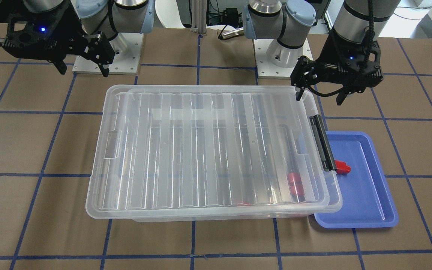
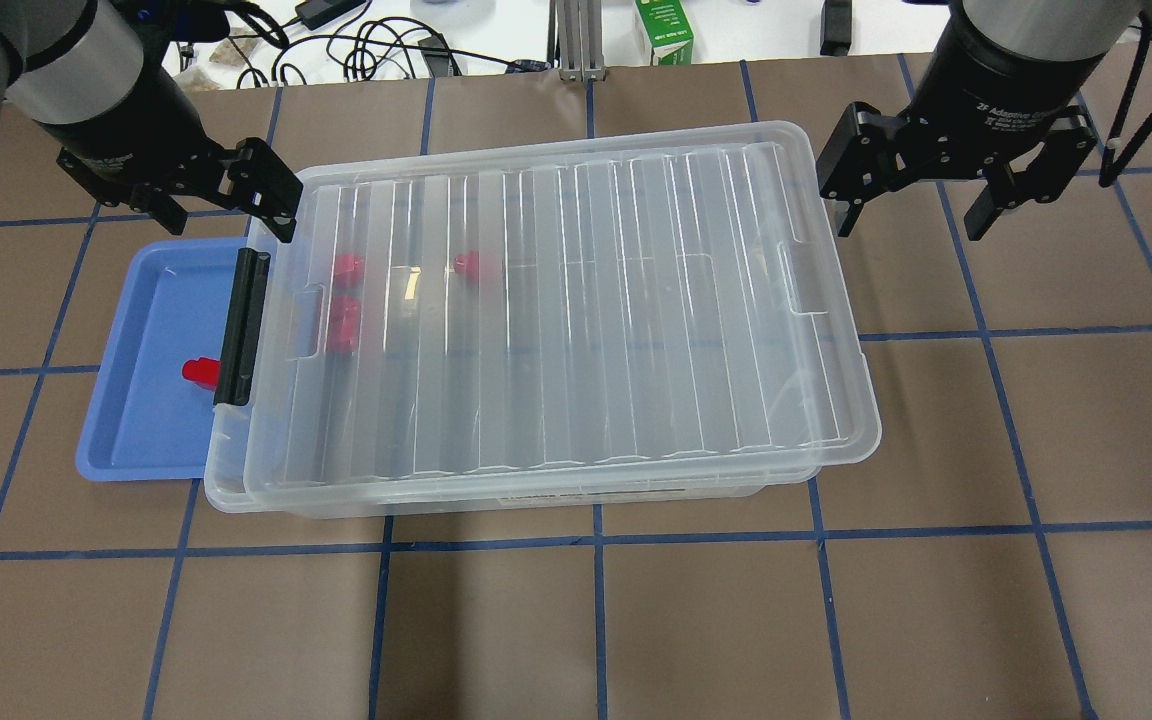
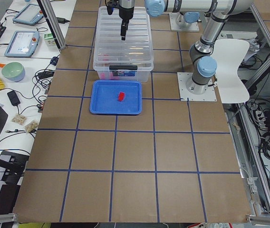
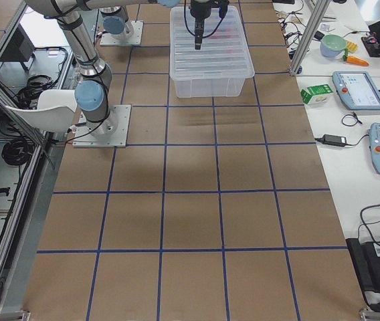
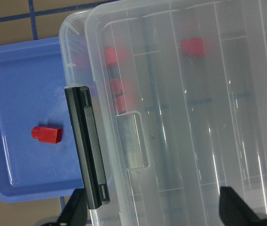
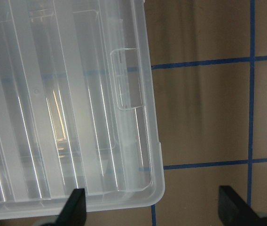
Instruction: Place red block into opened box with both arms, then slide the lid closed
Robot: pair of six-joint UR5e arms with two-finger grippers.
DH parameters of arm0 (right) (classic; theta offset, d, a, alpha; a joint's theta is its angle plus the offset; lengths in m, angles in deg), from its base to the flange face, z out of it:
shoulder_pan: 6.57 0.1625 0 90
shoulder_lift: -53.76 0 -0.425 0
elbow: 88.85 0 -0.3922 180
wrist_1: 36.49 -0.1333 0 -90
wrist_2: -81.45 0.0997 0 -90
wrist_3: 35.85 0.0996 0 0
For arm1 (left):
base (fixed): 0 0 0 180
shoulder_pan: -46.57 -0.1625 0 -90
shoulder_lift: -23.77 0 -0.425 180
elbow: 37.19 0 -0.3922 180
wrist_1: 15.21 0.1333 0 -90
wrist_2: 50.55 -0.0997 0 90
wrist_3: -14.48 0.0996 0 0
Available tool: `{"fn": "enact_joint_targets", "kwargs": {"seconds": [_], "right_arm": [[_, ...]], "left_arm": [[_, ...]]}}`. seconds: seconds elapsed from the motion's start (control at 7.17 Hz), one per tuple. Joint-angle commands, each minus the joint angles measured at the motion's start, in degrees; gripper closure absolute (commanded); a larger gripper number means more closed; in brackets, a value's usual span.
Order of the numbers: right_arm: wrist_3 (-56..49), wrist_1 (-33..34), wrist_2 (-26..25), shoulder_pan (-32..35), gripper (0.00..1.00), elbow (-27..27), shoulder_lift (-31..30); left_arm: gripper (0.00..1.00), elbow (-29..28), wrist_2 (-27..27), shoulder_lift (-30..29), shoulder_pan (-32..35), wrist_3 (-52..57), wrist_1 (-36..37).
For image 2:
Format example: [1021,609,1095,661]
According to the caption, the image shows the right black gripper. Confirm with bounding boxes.
[817,97,1094,241]

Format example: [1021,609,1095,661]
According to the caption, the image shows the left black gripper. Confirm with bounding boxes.
[58,128,305,243]

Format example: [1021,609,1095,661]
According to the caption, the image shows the red block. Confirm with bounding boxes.
[452,250,503,286]
[180,357,221,393]
[332,252,366,288]
[325,293,362,355]

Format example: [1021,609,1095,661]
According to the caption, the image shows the clear plastic box lid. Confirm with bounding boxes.
[242,120,882,488]

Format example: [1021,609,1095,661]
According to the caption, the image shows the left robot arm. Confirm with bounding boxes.
[0,1,303,242]

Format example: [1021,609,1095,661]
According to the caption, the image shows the clear plastic storage box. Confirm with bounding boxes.
[202,406,820,520]

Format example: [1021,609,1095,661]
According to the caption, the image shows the black device on desk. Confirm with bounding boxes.
[819,0,854,56]

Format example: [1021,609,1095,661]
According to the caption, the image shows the black power adapter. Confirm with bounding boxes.
[294,0,369,29]

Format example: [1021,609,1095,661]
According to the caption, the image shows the blue plastic tray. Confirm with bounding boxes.
[76,237,247,482]

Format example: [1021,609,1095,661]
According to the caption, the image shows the green white carton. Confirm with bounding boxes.
[632,0,696,67]

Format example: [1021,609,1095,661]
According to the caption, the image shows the black box latch handle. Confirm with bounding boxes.
[212,247,273,407]

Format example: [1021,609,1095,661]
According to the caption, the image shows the black cable bundle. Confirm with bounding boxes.
[226,15,537,89]

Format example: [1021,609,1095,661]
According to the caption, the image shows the aluminium frame post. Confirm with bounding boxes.
[547,0,605,83]

